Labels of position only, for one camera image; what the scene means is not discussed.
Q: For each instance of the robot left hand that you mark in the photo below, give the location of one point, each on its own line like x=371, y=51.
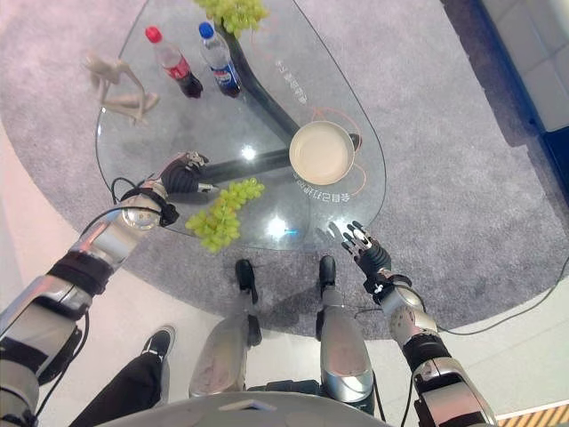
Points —
x=178, y=178

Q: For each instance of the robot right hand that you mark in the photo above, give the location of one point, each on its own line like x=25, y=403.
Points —
x=372, y=254

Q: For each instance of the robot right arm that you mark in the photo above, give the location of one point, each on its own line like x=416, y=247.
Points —
x=427, y=338

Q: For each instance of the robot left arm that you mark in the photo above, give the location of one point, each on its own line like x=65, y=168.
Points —
x=66, y=284

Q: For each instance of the cream round plate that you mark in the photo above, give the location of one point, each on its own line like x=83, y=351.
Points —
x=322, y=152

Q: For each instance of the green grape bunch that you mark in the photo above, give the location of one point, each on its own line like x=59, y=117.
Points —
x=235, y=12
x=222, y=215

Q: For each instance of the grey carpet rug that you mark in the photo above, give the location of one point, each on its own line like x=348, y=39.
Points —
x=400, y=178

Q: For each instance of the glass coffee table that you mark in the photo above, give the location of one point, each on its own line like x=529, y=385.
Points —
x=249, y=129

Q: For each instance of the robot right leg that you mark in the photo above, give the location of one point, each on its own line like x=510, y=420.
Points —
x=340, y=342

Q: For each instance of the robot leg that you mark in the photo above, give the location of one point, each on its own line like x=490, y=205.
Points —
x=340, y=342
x=233, y=338

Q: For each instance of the beige seated figure sculpture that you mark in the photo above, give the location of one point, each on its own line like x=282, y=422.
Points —
x=120, y=91

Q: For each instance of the black three-legged table base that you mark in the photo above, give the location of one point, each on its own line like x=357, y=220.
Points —
x=262, y=115

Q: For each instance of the red-capped cola bottle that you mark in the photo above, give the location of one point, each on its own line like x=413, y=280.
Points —
x=175, y=66

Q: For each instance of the blue-capped cola bottle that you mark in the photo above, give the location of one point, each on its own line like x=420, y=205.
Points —
x=220, y=62

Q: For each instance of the robot left leg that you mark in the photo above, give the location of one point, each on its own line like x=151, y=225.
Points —
x=233, y=338

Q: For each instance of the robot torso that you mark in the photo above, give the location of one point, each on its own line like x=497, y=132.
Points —
x=240, y=407

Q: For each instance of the person's leg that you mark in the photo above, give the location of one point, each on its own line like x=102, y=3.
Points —
x=133, y=382

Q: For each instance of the blue and white sofa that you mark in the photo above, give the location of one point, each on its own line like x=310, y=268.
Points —
x=529, y=71

